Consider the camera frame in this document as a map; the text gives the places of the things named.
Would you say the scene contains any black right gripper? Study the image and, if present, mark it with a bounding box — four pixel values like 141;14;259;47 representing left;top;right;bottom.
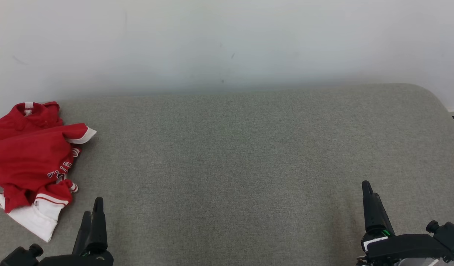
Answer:
357;180;454;266

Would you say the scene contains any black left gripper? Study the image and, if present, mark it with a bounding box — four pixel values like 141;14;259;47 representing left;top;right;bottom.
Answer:
0;197;114;266

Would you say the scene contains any red Bulls basketball jersey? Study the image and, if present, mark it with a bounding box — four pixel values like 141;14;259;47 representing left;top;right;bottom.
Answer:
0;137;82;243

